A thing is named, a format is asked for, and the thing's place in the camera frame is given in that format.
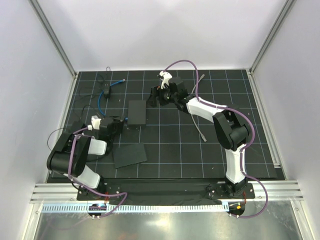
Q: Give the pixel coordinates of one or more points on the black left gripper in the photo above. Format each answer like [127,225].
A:
[119,124]

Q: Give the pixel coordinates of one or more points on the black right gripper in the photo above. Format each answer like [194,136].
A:
[157,91]

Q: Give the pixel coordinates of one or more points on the black network switch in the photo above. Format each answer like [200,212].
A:
[129,155]
[136,115]

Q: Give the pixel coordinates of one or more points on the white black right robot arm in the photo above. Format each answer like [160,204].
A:
[234,131]

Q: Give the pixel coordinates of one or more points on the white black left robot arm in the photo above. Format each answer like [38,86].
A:
[70,153]

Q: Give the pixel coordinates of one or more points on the black power adapter far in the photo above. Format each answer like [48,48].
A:
[107,90]

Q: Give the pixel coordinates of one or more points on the black grid work mat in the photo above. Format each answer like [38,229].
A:
[177,146]

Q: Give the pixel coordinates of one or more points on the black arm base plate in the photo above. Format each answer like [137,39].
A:
[175,193]

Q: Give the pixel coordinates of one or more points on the white slotted cable duct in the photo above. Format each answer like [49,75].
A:
[99,208]

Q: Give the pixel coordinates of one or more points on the aluminium frame post left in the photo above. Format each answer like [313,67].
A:
[52,35]

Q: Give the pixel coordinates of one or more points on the aluminium frame post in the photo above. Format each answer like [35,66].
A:
[282,15]
[52,35]

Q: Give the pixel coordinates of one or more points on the aluminium frame rail front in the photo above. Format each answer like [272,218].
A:
[274,190]

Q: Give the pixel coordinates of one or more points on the aluminium frame post right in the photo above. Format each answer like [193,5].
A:
[282,15]

